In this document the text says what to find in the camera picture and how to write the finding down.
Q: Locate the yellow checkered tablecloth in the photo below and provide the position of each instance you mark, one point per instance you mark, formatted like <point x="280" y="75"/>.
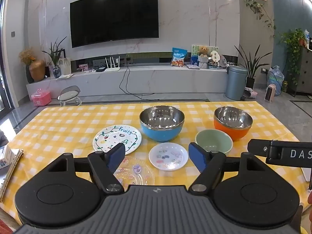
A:
<point x="73" y="126"/>

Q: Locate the glass vase with green plant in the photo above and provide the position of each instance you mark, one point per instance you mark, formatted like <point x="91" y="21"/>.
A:
<point x="56" y="72"/>

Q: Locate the small pink heater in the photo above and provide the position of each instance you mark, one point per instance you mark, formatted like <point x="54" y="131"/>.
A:
<point x="270" y="92"/>

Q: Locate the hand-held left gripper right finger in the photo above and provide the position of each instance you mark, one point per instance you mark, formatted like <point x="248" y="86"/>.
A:
<point x="197" y="157"/>

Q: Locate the small grey stool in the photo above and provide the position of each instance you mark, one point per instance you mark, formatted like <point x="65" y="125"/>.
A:
<point x="69" y="95"/>

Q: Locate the black wall television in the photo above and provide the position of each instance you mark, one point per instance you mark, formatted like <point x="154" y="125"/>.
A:
<point x="114" y="17"/>

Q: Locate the marble television console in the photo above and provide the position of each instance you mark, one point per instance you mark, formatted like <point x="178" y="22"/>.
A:
<point x="170" y="80"/>

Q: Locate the small white sticker plate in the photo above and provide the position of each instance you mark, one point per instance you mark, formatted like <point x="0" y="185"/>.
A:
<point x="168" y="156"/>

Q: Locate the white cardboard box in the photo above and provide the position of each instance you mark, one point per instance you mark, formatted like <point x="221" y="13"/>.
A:
<point x="6" y="156"/>

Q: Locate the white phone stand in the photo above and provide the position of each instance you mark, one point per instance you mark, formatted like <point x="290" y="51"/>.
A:
<point x="306" y="174"/>

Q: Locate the blue pet food bag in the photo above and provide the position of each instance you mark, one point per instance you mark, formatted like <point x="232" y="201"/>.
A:
<point x="178" y="57"/>

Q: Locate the white flat box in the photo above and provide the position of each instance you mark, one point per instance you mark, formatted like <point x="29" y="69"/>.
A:
<point x="193" y="67"/>

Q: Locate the pink storage box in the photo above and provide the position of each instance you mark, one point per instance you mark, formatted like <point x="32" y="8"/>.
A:
<point x="41" y="97"/>

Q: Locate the blue-grey trash can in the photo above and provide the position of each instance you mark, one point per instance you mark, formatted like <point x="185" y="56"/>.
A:
<point x="235" y="82"/>

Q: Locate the orange steel bowl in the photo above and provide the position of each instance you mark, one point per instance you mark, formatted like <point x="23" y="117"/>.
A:
<point x="228" y="131"/>

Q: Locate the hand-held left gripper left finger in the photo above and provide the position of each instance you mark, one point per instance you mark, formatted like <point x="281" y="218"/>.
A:
<point x="117" y="157"/>

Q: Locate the golden vase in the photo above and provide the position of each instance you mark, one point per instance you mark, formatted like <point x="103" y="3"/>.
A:
<point x="37" y="70"/>

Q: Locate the pink photo card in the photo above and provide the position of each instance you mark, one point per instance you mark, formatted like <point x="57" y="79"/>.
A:
<point x="83" y="67"/>

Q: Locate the clear glass plate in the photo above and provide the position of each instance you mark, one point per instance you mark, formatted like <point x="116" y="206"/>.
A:
<point x="136" y="173"/>

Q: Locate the black framed glass door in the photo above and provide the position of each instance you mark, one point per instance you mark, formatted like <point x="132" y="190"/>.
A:
<point x="3" y="53"/>

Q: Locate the green printed card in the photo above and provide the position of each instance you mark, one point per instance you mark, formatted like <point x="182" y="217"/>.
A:
<point x="194" y="51"/>

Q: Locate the white fruit-print plate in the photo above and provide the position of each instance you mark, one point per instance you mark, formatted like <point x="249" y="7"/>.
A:
<point x="114" y="140"/>

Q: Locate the teddy bear in white wrap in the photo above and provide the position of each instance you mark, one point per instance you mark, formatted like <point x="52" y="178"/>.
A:
<point x="203" y="51"/>

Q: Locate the white paper bag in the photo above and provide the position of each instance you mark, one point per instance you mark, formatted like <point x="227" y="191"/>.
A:
<point x="64" y="65"/>

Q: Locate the red cloth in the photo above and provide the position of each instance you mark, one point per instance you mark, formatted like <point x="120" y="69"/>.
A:
<point x="4" y="226"/>

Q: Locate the blue steel bowl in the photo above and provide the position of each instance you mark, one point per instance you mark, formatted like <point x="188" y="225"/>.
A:
<point x="160" y="133"/>

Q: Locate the green ceramic bowl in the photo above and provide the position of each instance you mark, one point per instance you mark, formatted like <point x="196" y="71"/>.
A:
<point x="214" y="139"/>

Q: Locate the white router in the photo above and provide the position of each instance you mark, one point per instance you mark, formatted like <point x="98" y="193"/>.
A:
<point x="112" y="69"/>

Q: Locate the small black box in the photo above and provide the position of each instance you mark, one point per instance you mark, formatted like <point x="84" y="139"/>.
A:
<point x="100" y="69"/>

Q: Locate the hanging vine plant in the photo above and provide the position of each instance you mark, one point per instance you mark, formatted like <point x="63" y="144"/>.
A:
<point x="254" y="6"/>

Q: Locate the potted snake plant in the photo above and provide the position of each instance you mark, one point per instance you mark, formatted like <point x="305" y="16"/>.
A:
<point x="250" y="82"/>

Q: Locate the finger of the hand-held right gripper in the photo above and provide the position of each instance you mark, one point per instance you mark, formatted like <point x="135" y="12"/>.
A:
<point x="257" y="147"/>

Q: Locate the round white hand fan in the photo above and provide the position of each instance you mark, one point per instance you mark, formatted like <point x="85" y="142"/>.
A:
<point x="222" y="61"/>

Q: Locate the dark grey drawer cabinet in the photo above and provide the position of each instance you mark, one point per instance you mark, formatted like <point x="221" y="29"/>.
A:
<point x="306" y="70"/>

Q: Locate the potted ivy plant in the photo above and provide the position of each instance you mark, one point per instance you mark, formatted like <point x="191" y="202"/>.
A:
<point x="293" y="37"/>

